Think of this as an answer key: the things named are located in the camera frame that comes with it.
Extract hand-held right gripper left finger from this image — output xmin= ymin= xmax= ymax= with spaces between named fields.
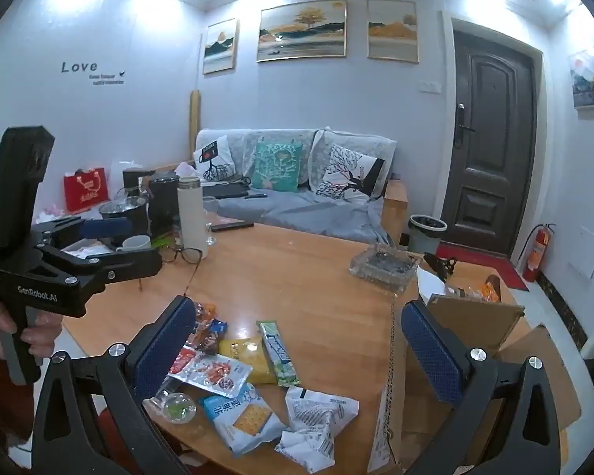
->
xmin=32 ymin=296 xmax=199 ymax=475

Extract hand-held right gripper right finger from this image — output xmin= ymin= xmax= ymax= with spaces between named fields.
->
xmin=400 ymin=299 xmax=562 ymax=475

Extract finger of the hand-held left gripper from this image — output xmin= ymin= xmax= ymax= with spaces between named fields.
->
xmin=40 ymin=246 xmax=163 ymax=285
xmin=32 ymin=217 xmax=133 ymax=247

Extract person's left hand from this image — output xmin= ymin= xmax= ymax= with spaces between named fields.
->
xmin=0 ymin=297 xmax=63 ymax=360

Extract white ceramic cup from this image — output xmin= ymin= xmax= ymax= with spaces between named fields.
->
xmin=115 ymin=235 xmax=152 ymax=253

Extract red gift bag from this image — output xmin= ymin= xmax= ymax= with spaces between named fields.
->
xmin=63 ymin=167 xmax=109 ymax=215

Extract red spicy snack packet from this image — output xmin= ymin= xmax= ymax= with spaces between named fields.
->
xmin=185 ymin=302 xmax=219 ymax=354

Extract red and white snack packet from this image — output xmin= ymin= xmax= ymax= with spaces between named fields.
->
xmin=168 ymin=347 xmax=254 ymax=397

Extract clear jelly cup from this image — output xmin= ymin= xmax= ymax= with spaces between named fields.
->
xmin=156 ymin=390 xmax=198 ymax=424

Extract black coffee machine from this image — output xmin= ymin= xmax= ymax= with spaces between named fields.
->
xmin=121 ymin=168 xmax=156 ymax=199

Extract tortoiseshell eyeglasses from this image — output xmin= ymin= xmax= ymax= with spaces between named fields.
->
xmin=161 ymin=246 xmax=204 ymax=298

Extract cardboard box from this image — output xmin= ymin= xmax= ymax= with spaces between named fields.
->
xmin=369 ymin=267 xmax=582 ymax=475

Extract black electric kettle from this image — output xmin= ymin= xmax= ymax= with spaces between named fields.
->
xmin=147 ymin=173 xmax=181 ymax=238

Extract white thermos bottle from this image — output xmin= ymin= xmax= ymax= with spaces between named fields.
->
xmin=177 ymin=175 xmax=209 ymax=260

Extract yellow snack packet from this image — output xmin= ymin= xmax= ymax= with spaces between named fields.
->
xmin=218 ymin=335 xmax=277 ymax=386

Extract orange snack packet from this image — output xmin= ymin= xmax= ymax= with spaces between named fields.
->
xmin=445 ymin=279 xmax=501 ymax=302

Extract clear stemmed glass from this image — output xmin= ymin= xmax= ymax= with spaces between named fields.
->
xmin=203 ymin=197 xmax=219 ymax=247

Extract blue cracker packet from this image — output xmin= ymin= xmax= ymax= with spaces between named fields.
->
xmin=199 ymin=382 xmax=288 ymax=458

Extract glass ashtray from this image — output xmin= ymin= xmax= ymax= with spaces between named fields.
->
xmin=349 ymin=246 xmax=424 ymax=292

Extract red doormat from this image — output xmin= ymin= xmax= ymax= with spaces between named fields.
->
xmin=436 ymin=242 xmax=529 ymax=292

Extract long green snack packet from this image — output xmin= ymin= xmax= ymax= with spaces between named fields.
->
xmin=256 ymin=321 xmax=302 ymax=388

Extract grey trash bin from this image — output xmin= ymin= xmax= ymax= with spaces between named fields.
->
xmin=407 ymin=214 xmax=447 ymax=255

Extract white cushion with black tree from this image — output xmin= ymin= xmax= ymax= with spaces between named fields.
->
xmin=193 ymin=135 xmax=237 ymax=181

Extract white crumpled snack packet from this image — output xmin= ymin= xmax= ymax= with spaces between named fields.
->
xmin=274 ymin=386 xmax=361 ymax=473

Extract wooden plank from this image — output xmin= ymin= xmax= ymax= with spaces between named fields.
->
xmin=185 ymin=90 xmax=202 ymax=159

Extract red fire extinguisher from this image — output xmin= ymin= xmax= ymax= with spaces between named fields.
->
xmin=520 ymin=224 xmax=556 ymax=283

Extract teal patterned cushion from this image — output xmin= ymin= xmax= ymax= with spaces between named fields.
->
xmin=250 ymin=139 xmax=304 ymax=191

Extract grey blanket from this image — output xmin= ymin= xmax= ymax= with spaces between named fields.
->
xmin=205 ymin=185 xmax=392 ymax=245

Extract grey sofa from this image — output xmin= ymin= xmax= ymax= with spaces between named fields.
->
xmin=188 ymin=129 xmax=409 ymax=245

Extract small framed landscape painting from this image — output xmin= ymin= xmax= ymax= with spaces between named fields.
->
xmin=202 ymin=19 xmax=239 ymax=75

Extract dark brown door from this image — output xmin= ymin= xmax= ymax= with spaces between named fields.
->
xmin=443 ymin=30 xmax=538 ymax=258

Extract wide framed tree painting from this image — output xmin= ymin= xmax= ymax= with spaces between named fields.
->
xmin=256 ymin=0 xmax=348 ymax=63

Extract unframed mountain canvas painting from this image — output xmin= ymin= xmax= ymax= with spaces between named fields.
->
xmin=568 ymin=44 xmax=594 ymax=110

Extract framed golden hill painting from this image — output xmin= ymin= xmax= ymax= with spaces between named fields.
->
xmin=366 ymin=0 xmax=420 ymax=64

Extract black wall lettering sticker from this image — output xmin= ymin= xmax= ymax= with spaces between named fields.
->
xmin=61 ymin=59 xmax=127 ymax=86

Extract white wall panel cover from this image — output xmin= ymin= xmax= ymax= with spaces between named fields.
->
xmin=571 ymin=225 xmax=594 ymax=278

